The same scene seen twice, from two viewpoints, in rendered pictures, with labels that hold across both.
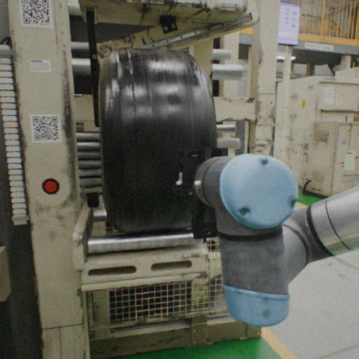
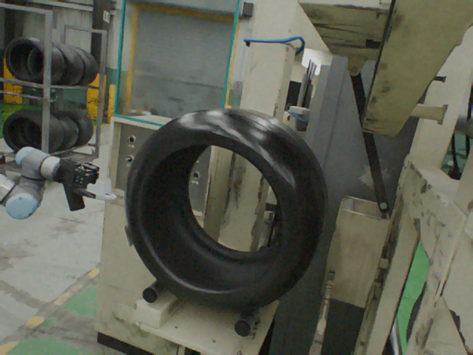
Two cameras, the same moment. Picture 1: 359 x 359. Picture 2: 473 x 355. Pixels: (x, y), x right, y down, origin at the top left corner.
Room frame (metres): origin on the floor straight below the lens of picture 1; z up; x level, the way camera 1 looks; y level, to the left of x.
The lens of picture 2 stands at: (1.49, -0.82, 1.51)
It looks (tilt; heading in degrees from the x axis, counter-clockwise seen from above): 14 degrees down; 118
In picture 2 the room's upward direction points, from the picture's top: 10 degrees clockwise
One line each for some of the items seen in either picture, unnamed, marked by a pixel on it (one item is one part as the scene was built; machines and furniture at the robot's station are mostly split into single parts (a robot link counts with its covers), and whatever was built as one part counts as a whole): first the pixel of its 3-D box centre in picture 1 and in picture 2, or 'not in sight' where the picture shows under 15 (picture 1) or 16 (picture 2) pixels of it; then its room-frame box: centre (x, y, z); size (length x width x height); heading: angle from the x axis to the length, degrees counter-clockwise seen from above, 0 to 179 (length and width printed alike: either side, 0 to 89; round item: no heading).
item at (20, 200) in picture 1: (16, 139); not in sight; (0.86, 0.45, 1.19); 0.05 x 0.04 x 0.48; 12
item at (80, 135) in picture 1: (80, 166); (353, 248); (1.31, 0.42, 1.05); 0.20 x 0.15 x 0.30; 102
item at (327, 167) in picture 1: (341, 159); not in sight; (5.12, -2.73, 0.62); 0.91 x 0.58 x 1.25; 110
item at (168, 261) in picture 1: (145, 261); (175, 288); (0.84, 0.09, 0.83); 0.36 x 0.09 x 0.06; 102
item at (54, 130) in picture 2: not in sight; (54, 100); (-2.79, 2.15, 0.96); 1.36 x 0.71 x 1.92; 110
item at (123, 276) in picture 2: not in sight; (166, 239); (0.30, 0.70, 0.63); 0.56 x 0.41 x 1.27; 12
